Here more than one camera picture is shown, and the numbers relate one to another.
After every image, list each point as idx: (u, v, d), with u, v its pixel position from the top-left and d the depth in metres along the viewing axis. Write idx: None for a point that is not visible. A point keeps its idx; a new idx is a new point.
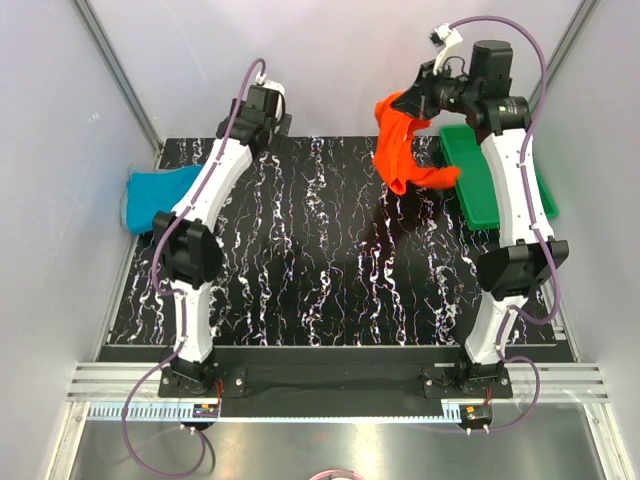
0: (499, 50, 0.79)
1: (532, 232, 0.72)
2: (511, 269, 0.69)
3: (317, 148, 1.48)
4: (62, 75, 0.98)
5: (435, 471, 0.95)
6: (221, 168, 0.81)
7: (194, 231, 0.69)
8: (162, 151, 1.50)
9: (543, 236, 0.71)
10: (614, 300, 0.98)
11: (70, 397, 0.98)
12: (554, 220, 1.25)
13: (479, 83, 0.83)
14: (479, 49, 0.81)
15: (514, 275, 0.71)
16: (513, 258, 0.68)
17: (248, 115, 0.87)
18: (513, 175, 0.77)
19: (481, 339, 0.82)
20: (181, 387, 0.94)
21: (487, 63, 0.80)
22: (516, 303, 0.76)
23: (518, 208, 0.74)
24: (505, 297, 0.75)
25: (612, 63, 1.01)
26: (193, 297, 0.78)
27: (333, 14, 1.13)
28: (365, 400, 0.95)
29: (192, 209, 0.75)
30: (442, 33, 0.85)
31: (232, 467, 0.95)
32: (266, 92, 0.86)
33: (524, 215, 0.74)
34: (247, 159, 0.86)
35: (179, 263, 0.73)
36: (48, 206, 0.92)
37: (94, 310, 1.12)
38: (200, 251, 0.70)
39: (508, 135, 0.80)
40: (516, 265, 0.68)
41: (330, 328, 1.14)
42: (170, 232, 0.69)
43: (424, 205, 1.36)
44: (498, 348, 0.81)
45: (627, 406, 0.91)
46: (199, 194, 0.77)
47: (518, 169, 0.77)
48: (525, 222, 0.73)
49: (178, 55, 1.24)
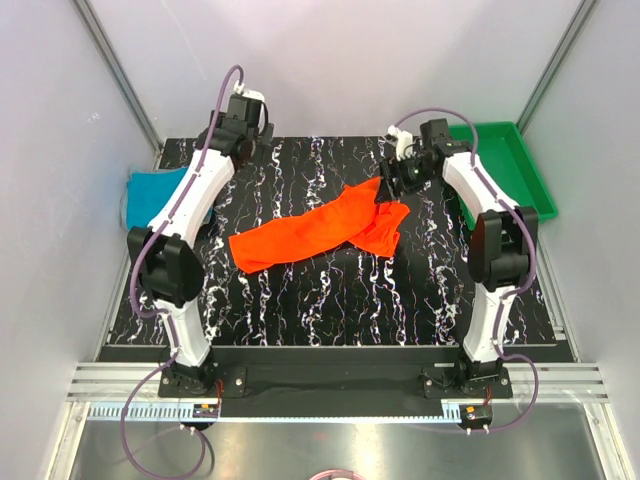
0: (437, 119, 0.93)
1: (497, 204, 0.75)
2: (493, 240, 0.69)
3: (317, 148, 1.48)
4: (62, 74, 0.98)
5: (435, 471, 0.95)
6: (201, 180, 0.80)
7: (171, 248, 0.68)
8: (162, 151, 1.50)
9: (509, 204, 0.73)
10: (614, 300, 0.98)
11: (70, 397, 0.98)
12: (554, 220, 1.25)
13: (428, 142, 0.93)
14: (423, 125, 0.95)
15: (498, 253, 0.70)
16: (490, 226, 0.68)
17: (229, 124, 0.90)
18: (470, 176, 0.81)
19: (478, 336, 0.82)
20: (181, 387, 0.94)
21: (429, 129, 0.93)
22: (508, 294, 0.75)
23: (480, 192, 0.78)
24: (497, 289, 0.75)
25: (613, 63, 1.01)
26: (177, 314, 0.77)
27: (333, 14, 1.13)
28: (365, 400, 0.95)
29: (170, 223, 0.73)
30: (392, 132, 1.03)
31: (232, 467, 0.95)
32: (247, 102, 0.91)
33: (487, 193, 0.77)
34: (229, 170, 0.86)
35: (157, 282, 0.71)
36: (47, 207, 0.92)
37: (94, 310, 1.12)
38: (178, 267, 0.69)
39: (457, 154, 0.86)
40: (494, 234, 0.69)
41: (330, 329, 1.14)
42: (146, 250, 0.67)
43: (424, 205, 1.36)
44: (495, 342, 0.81)
45: (627, 405, 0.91)
46: (176, 207, 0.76)
47: (472, 171, 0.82)
48: (489, 198, 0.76)
49: (178, 55, 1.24)
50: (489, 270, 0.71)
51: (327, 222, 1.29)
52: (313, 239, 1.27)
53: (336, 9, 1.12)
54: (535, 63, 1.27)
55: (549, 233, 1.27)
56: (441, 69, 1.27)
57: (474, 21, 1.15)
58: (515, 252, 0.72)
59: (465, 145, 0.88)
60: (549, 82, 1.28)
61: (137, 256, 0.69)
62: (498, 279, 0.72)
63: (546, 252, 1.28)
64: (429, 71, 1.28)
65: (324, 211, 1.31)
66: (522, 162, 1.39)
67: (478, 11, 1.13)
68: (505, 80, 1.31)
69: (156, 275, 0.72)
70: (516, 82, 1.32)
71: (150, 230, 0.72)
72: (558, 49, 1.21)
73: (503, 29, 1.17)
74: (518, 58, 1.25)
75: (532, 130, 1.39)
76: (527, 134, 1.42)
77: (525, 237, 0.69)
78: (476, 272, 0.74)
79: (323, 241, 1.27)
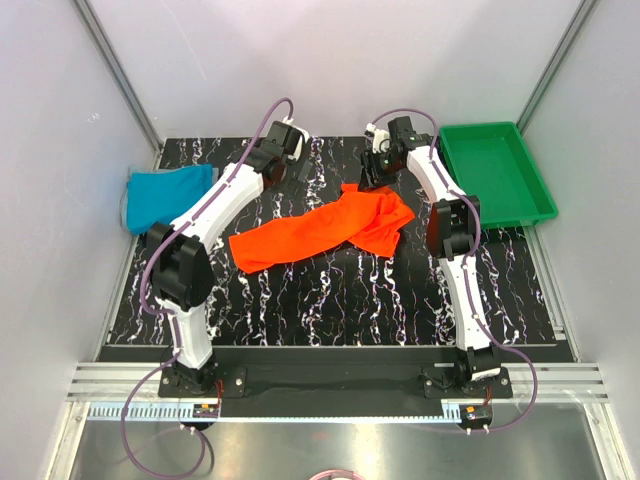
0: (402, 116, 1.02)
1: (448, 193, 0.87)
2: (444, 224, 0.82)
3: (317, 148, 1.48)
4: (62, 75, 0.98)
5: (435, 471, 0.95)
6: (230, 190, 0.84)
7: (188, 249, 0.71)
8: (162, 151, 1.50)
9: (459, 193, 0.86)
10: (614, 301, 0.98)
11: (70, 397, 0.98)
12: (554, 221, 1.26)
13: (394, 136, 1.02)
14: (390, 122, 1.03)
15: (448, 234, 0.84)
16: (442, 213, 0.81)
17: (266, 147, 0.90)
18: (428, 168, 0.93)
19: (461, 317, 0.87)
20: (181, 387, 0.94)
21: (395, 126, 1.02)
22: (465, 261, 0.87)
23: (434, 183, 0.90)
24: (455, 259, 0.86)
25: (613, 63, 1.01)
26: (183, 316, 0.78)
27: (333, 15, 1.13)
28: (365, 400, 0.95)
29: (192, 225, 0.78)
30: (370, 127, 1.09)
31: (233, 467, 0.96)
32: (288, 129, 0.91)
33: (440, 184, 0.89)
34: (258, 188, 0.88)
35: (166, 281, 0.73)
36: (48, 207, 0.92)
37: (94, 311, 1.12)
38: (191, 268, 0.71)
39: (418, 150, 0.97)
40: (448, 217, 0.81)
41: (330, 329, 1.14)
42: (164, 246, 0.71)
43: (424, 206, 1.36)
44: (476, 318, 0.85)
45: (628, 406, 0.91)
46: (201, 211, 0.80)
47: (430, 164, 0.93)
48: (442, 189, 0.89)
49: (178, 56, 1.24)
50: (443, 247, 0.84)
51: (328, 222, 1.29)
52: (314, 239, 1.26)
53: (337, 10, 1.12)
54: (535, 63, 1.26)
55: (549, 234, 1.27)
56: (441, 69, 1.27)
57: (474, 21, 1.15)
58: (462, 230, 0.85)
59: (426, 140, 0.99)
60: (549, 82, 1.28)
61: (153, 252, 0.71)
62: (452, 254, 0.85)
63: (545, 251, 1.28)
64: (429, 71, 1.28)
65: (323, 211, 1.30)
66: (522, 162, 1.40)
67: (478, 12, 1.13)
68: (505, 80, 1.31)
69: (165, 275, 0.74)
70: (516, 82, 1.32)
71: (172, 228, 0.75)
72: (558, 49, 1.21)
73: (503, 29, 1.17)
74: (518, 58, 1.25)
75: (532, 130, 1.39)
76: (527, 134, 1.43)
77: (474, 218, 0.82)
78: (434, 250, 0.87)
79: (324, 241, 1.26)
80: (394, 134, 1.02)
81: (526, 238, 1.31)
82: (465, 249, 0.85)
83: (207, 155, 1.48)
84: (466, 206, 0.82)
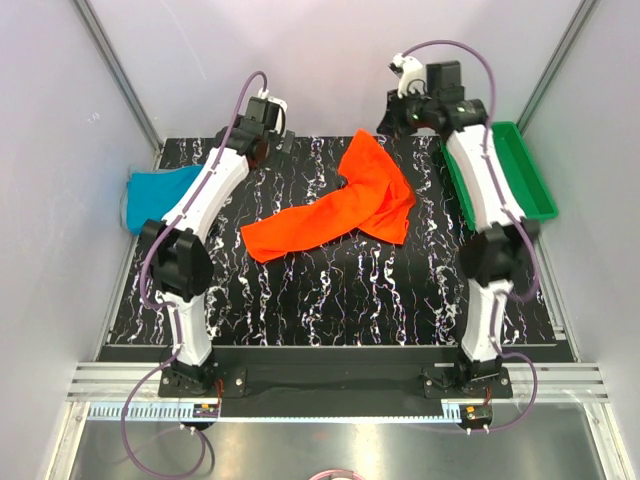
0: (450, 67, 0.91)
1: (502, 212, 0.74)
2: (491, 253, 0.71)
3: (317, 149, 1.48)
4: (62, 76, 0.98)
5: (436, 471, 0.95)
6: (216, 177, 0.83)
7: (184, 243, 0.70)
8: (162, 151, 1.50)
9: (515, 216, 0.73)
10: (615, 301, 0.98)
11: (70, 397, 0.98)
12: (554, 220, 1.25)
13: (436, 91, 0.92)
14: (432, 69, 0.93)
15: (494, 262, 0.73)
16: (491, 241, 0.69)
17: (247, 126, 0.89)
18: (478, 162, 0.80)
19: (477, 332, 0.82)
20: (180, 387, 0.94)
21: (439, 76, 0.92)
22: (503, 291, 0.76)
23: (486, 193, 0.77)
24: (491, 284, 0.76)
25: (613, 63, 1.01)
26: (184, 308, 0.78)
27: (333, 15, 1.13)
28: (365, 400, 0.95)
29: (184, 218, 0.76)
30: (398, 61, 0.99)
31: (232, 467, 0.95)
32: (266, 105, 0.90)
33: (495, 199, 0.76)
34: (244, 170, 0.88)
35: (167, 274, 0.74)
36: (48, 207, 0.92)
37: (94, 311, 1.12)
38: (189, 262, 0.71)
39: (469, 131, 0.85)
40: (497, 245, 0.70)
41: (330, 328, 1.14)
42: (160, 241, 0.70)
43: (424, 205, 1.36)
44: (492, 340, 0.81)
45: (628, 406, 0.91)
46: (191, 203, 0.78)
47: (482, 157, 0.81)
48: (496, 205, 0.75)
49: (178, 56, 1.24)
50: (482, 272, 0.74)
51: (337, 210, 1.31)
52: (326, 227, 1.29)
53: (337, 10, 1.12)
54: (535, 64, 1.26)
55: (549, 233, 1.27)
56: None
57: (474, 20, 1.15)
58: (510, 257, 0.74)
59: (476, 111, 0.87)
60: (548, 82, 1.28)
61: (149, 248, 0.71)
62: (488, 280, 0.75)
63: (545, 251, 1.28)
64: None
65: (332, 198, 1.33)
66: (522, 163, 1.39)
67: (478, 12, 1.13)
68: (505, 80, 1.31)
69: (165, 270, 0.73)
70: (516, 82, 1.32)
71: (164, 223, 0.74)
72: (558, 49, 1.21)
73: (503, 29, 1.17)
74: (518, 58, 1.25)
75: (532, 130, 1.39)
76: (527, 134, 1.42)
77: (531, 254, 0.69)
78: (469, 270, 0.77)
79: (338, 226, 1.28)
80: (437, 90, 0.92)
81: None
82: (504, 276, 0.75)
83: (207, 155, 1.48)
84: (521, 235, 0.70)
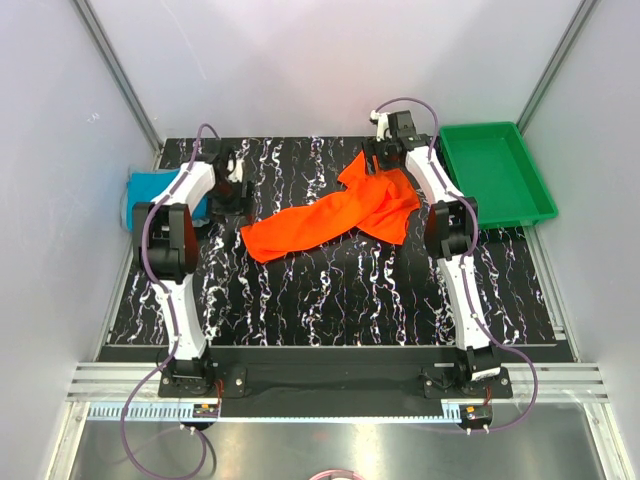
0: (402, 112, 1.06)
1: (446, 194, 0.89)
2: (441, 224, 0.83)
3: (317, 148, 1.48)
4: (62, 77, 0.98)
5: (436, 471, 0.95)
6: (192, 176, 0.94)
7: (176, 212, 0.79)
8: (162, 151, 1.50)
9: (457, 195, 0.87)
10: (614, 302, 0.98)
11: (70, 397, 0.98)
12: (553, 220, 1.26)
13: (394, 132, 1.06)
14: (390, 117, 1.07)
15: (446, 235, 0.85)
16: (439, 213, 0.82)
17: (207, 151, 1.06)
18: (426, 168, 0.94)
19: (459, 314, 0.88)
20: (180, 388, 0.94)
21: (395, 120, 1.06)
22: (464, 262, 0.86)
23: (432, 184, 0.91)
24: (454, 260, 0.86)
25: (614, 62, 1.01)
26: (178, 294, 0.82)
27: (333, 14, 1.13)
28: (365, 399, 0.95)
29: (171, 198, 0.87)
30: (374, 114, 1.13)
31: (232, 467, 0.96)
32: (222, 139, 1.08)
33: (439, 187, 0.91)
34: (209, 178, 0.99)
35: (158, 257, 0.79)
36: (48, 207, 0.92)
37: (94, 311, 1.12)
38: (181, 232, 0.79)
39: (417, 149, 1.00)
40: (443, 218, 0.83)
41: (330, 328, 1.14)
42: (152, 217, 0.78)
43: (424, 205, 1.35)
44: (475, 317, 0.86)
45: (628, 406, 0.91)
46: (175, 189, 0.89)
47: (429, 165, 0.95)
48: (439, 190, 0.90)
49: (178, 56, 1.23)
50: (440, 247, 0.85)
51: (337, 210, 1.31)
52: (323, 228, 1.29)
53: (337, 9, 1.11)
54: (535, 64, 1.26)
55: (549, 233, 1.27)
56: (441, 69, 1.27)
57: (474, 20, 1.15)
58: (461, 231, 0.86)
59: (425, 141, 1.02)
60: (548, 83, 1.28)
61: (143, 229, 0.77)
62: (449, 254, 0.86)
63: (545, 251, 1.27)
64: (428, 71, 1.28)
65: (333, 199, 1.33)
66: (522, 162, 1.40)
67: (478, 12, 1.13)
68: (505, 80, 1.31)
69: (156, 252, 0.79)
70: (516, 82, 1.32)
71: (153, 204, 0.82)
72: (558, 48, 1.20)
73: (503, 29, 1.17)
74: (518, 58, 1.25)
75: (532, 130, 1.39)
76: (527, 134, 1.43)
77: (471, 218, 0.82)
78: (433, 250, 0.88)
79: (337, 226, 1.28)
80: (395, 131, 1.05)
81: (526, 238, 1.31)
82: (462, 249, 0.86)
83: None
84: (464, 207, 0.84)
